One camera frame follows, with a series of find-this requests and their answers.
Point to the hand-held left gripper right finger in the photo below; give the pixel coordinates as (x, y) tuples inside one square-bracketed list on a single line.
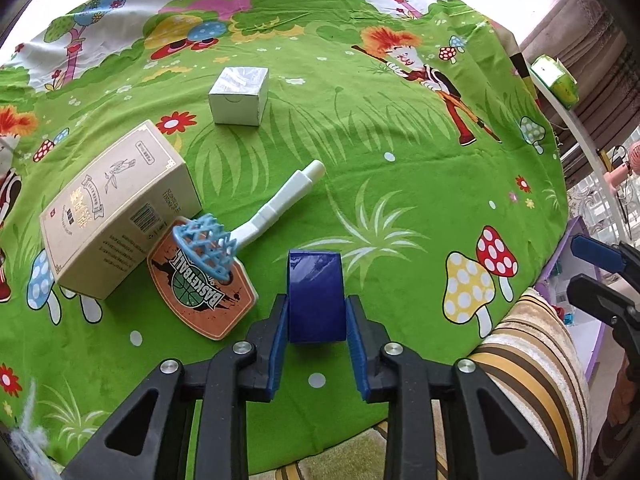
[(357, 347)]

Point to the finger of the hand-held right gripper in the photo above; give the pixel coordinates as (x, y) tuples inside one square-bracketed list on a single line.
[(597, 300), (595, 252)]

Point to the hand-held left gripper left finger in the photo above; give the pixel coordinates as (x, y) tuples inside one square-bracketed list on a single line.
[(277, 347)]

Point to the blue block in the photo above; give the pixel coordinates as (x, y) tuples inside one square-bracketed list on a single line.
[(316, 297)]

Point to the purple box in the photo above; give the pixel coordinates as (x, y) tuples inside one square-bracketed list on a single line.
[(570, 260)]

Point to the striped cushion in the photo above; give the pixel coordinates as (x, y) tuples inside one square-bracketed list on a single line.
[(540, 360)]

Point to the pink round object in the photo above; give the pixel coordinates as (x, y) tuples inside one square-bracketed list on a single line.
[(625, 167)]

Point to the orange toy basketball backboard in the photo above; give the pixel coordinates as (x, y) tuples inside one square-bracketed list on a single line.
[(200, 287)]

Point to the white plastic pole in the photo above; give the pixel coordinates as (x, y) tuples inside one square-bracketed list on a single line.
[(282, 202)]

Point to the green carton box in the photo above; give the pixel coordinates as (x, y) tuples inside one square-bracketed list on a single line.
[(555, 77)]

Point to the green cartoon printed blanket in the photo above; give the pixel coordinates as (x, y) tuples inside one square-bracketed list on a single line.
[(375, 160)]

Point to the beige cardboard box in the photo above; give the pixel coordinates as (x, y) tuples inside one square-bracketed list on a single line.
[(110, 215)]

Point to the beige patterned curtain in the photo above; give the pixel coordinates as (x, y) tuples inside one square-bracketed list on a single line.
[(580, 10)]

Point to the small white box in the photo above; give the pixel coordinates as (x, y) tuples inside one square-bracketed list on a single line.
[(237, 96)]

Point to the white fluffy cloth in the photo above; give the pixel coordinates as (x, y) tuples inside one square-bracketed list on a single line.
[(27, 442)]

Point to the white curved rail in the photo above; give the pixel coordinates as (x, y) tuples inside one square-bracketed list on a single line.
[(580, 145)]

